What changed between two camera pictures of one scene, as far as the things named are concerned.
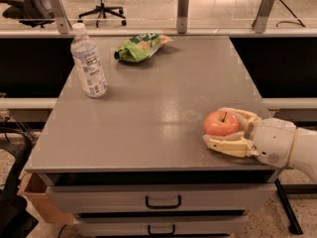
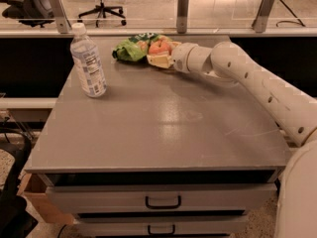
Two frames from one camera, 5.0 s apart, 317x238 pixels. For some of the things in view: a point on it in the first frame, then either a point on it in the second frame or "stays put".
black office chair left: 36,10 stays put
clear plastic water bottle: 89,63 stays put
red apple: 221,123 to 159,47
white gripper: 273,141 to 180,58
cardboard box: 35,187 stays put
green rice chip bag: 140,47 stays put
